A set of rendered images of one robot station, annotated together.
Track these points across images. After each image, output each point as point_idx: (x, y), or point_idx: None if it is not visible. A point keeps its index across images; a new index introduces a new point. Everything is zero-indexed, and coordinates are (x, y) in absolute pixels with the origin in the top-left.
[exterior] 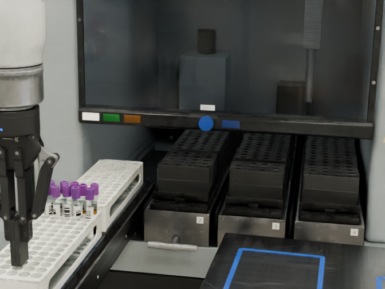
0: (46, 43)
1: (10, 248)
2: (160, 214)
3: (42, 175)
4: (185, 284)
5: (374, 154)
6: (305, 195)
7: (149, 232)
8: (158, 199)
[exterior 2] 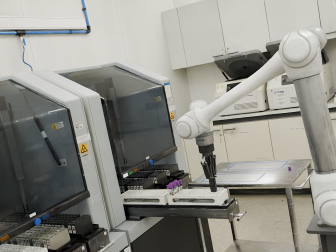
0: (104, 154)
1: (215, 186)
2: None
3: (215, 160)
4: (167, 217)
5: (176, 155)
6: (170, 175)
7: None
8: None
